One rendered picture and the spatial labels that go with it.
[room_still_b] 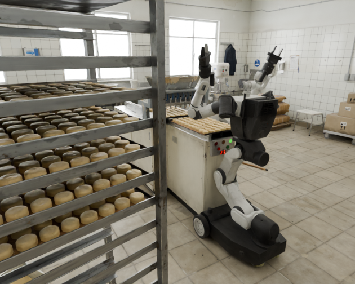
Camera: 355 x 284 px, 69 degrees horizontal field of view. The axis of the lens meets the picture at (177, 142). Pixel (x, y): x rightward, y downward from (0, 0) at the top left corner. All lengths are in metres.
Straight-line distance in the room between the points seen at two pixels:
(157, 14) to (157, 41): 0.07
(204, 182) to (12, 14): 1.99
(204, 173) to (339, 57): 4.46
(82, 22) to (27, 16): 0.11
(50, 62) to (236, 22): 6.91
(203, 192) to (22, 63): 1.99
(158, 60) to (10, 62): 0.35
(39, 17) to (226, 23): 6.67
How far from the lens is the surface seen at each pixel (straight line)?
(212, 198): 2.49
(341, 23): 6.25
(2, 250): 0.82
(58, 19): 0.67
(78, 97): 0.68
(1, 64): 0.64
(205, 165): 2.29
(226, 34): 7.19
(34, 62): 0.65
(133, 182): 0.83
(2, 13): 0.65
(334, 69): 6.22
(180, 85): 2.86
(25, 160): 0.84
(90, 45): 1.16
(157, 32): 0.76
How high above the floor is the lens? 1.51
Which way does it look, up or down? 18 degrees down
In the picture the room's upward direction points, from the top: straight up
